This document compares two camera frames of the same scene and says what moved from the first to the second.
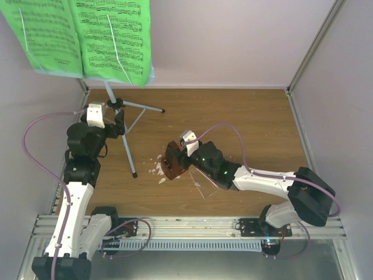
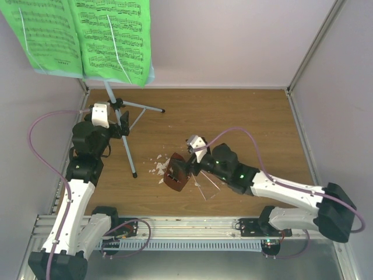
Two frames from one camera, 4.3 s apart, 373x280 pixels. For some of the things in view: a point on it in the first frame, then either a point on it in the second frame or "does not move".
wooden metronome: x=172 y=167 -> x=176 y=174
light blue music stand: x=116 y=104 does not move
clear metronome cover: x=205 y=185 does not move
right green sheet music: x=114 y=38 does not move
